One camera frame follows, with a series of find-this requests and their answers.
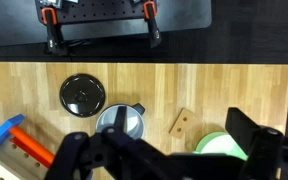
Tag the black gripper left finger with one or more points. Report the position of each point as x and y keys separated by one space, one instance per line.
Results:
x=84 y=153

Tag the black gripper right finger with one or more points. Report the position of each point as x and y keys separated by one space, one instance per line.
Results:
x=267 y=153

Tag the mint green bowl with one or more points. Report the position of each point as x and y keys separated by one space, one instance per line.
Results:
x=217 y=145

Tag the black round pot lid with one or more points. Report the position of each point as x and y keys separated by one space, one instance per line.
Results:
x=82 y=96

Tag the grey cooking pot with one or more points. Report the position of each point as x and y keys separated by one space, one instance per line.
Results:
x=134 y=122

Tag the wooden toy tool box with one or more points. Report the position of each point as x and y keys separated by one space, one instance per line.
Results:
x=0 y=133

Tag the wooden block with two holes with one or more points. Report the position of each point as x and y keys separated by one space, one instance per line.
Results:
x=182 y=123

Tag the orange black bar clamp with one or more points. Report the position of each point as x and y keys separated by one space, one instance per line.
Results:
x=153 y=26
x=52 y=33

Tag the black pegboard cart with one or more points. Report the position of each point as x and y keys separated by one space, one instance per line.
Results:
x=184 y=13

